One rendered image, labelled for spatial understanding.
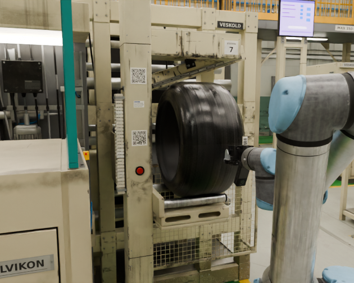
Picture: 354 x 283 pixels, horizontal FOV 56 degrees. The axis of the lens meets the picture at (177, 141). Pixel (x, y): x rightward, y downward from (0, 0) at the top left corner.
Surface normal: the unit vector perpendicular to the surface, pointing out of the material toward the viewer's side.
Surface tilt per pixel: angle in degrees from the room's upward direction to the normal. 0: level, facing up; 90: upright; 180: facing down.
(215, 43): 90
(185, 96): 54
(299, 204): 108
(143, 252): 90
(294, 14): 90
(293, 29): 90
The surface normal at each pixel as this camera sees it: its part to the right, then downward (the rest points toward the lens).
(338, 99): -0.09, 0.01
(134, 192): 0.31, 0.13
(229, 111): 0.27, -0.41
